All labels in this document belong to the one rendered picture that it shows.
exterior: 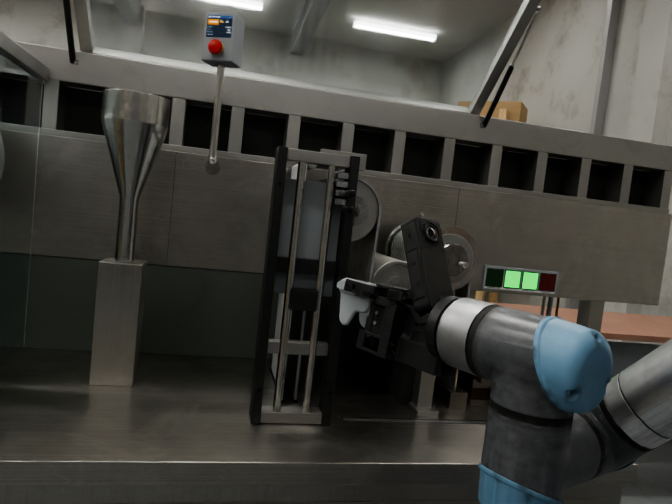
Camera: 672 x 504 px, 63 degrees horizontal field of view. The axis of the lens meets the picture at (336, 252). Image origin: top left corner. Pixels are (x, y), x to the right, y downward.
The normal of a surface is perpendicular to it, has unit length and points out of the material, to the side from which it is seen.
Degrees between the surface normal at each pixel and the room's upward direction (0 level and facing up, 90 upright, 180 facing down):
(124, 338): 90
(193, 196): 90
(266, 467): 90
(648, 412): 104
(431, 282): 62
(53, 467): 90
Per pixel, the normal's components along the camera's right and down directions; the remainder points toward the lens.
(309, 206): 0.22, 0.09
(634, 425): -0.60, 0.25
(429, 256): 0.61, -0.35
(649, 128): -0.98, -0.09
